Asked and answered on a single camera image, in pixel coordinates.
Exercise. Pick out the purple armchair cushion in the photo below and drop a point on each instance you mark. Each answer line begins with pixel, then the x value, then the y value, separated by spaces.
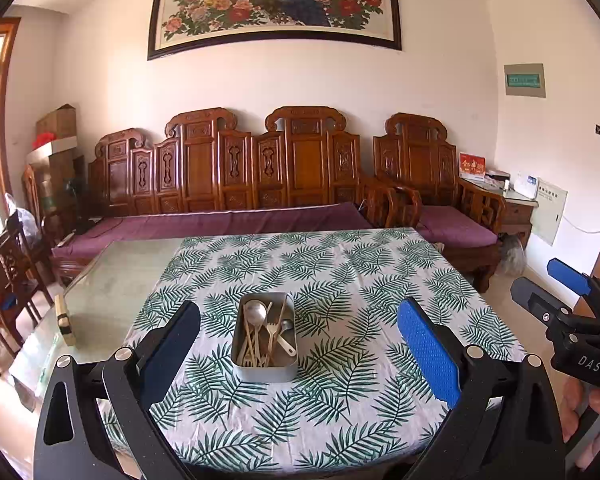
pixel 455 225

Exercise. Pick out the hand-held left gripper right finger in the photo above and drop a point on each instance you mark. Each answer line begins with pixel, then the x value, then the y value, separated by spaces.
pixel 430 355

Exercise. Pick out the long white box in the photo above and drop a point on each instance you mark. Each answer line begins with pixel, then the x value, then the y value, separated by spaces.
pixel 54 146

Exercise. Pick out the cardboard box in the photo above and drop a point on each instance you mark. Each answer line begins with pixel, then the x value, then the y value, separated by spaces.
pixel 57 121

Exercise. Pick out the wooden chopstick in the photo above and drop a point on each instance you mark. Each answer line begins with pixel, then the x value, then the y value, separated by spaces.
pixel 252 345
pixel 278 320

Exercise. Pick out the wooden side table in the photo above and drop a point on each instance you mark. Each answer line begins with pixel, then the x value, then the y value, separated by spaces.
pixel 520 215

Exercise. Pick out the white plastic bag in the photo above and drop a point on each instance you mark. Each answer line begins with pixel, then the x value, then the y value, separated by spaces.
pixel 23 217

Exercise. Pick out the grey green wall panel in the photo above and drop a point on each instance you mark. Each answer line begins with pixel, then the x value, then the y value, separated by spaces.
pixel 524 80

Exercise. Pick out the grey plastic bag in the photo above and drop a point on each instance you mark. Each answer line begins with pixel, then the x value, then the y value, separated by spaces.
pixel 514 255

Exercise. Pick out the large beige spoon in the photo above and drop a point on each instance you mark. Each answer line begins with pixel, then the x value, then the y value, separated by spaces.
pixel 255 312

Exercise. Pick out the carved wooden sofa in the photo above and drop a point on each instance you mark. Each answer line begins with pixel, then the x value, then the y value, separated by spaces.
pixel 305 160

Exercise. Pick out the white wall distribution box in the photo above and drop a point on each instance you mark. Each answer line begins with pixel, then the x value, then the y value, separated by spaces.
pixel 549 212

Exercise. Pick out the framed peacock flower painting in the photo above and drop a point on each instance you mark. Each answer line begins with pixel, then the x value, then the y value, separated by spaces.
pixel 275 5

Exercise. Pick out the red box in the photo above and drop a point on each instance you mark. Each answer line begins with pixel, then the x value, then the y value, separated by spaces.
pixel 472 167

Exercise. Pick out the wooden block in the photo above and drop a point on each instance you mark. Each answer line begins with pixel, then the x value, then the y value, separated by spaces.
pixel 64 320

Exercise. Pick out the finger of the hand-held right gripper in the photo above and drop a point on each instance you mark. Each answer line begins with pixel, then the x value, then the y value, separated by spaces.
pixel 534 300
pixel 569 276

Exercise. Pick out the rectangular metal tray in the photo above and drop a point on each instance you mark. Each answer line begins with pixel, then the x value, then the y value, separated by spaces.
pixel 265 374

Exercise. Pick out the carved wooden armchair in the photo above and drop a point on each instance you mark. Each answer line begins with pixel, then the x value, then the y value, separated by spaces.
pixel 420 155

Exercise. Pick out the green leaf print tablecloth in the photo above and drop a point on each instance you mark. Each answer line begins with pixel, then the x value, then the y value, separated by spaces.
pixel 340 400

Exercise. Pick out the wooden dining chair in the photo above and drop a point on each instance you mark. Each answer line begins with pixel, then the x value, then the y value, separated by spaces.
pixel 29 252
pixel 2 300

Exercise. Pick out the wooden door frame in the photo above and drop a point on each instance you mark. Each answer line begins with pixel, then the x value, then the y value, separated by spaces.
pixel 7 110

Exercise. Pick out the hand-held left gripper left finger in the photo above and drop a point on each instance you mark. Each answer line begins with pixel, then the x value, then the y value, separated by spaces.
pixel 172 355

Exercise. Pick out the white desk phone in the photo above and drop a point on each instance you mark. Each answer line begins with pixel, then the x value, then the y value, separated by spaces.
pixel 526 183

